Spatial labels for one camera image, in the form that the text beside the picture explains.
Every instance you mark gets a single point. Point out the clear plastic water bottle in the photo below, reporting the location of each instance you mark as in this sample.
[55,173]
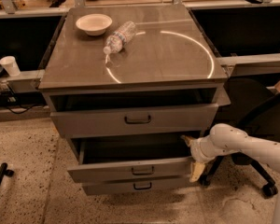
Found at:
[118,39]

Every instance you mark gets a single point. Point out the grey drawer cabinet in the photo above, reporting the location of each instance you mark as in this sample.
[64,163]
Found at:
[167,63]

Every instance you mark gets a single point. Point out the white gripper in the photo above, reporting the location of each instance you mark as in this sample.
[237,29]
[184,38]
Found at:
[197,150]

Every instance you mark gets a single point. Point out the grey bottom drawer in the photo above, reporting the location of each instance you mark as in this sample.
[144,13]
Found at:
[136,185]

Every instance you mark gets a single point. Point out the white paper cup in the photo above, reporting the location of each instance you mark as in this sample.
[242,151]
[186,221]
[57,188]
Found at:
[10,65]

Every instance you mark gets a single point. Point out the black office chair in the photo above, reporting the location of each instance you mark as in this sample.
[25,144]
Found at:
[256,110]

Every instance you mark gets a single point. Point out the white bowl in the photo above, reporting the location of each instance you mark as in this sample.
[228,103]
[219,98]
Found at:
[94,24]

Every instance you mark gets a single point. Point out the grey top drawer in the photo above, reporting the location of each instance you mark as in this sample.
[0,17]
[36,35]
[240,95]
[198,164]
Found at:
[140,120]

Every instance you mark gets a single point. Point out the grey drawer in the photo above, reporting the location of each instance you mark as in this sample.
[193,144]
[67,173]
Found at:
[136,185]
[130,158]
[140,120]

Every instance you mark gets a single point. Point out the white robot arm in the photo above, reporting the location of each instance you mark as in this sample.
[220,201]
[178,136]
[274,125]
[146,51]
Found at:
[262,150]

